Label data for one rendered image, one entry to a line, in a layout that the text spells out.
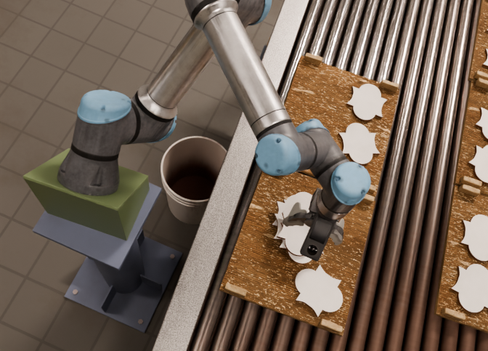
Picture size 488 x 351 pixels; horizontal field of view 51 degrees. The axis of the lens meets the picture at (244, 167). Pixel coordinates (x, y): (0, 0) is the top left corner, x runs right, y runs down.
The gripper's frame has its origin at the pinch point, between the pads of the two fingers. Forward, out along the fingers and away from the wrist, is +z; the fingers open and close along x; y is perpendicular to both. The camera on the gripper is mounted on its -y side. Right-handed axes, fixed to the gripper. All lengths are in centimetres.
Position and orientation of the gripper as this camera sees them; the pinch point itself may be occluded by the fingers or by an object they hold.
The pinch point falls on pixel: (309, 235)
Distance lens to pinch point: 131.3
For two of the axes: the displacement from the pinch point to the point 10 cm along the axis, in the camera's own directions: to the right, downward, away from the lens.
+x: -9.4, -3.5, 0.4
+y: 3.3, -8.6, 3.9
